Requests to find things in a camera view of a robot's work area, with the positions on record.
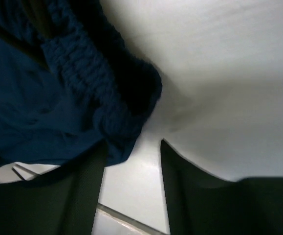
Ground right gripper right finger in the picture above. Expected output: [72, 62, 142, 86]
[160, 141, 283, 235]

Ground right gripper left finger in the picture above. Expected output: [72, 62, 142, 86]
[0, 142, 107, 235]

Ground navy blue shorts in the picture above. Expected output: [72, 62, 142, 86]
[0, 0, 162, 166]

